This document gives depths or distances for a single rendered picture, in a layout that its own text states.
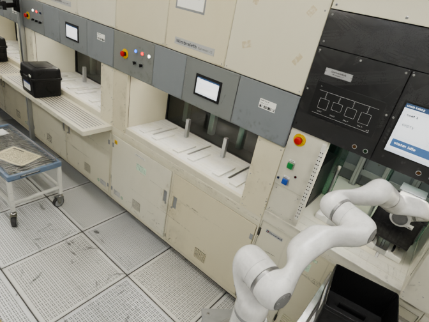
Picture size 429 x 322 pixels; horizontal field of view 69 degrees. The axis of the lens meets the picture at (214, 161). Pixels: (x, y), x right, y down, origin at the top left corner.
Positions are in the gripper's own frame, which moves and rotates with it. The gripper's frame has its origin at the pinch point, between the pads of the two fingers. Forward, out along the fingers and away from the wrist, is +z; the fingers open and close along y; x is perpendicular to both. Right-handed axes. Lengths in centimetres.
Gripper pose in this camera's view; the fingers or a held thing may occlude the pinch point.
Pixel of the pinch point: (412, 193)
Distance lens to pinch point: 189.9
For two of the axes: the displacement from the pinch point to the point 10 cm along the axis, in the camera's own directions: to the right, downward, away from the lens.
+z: 6.3, -2.6, 7.3
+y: 7.5, 4.3, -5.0
